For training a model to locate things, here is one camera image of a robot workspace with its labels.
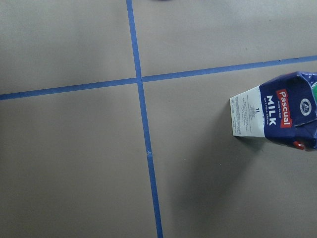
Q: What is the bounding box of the blue white milk carton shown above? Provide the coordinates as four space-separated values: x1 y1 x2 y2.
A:
230 71 317 151

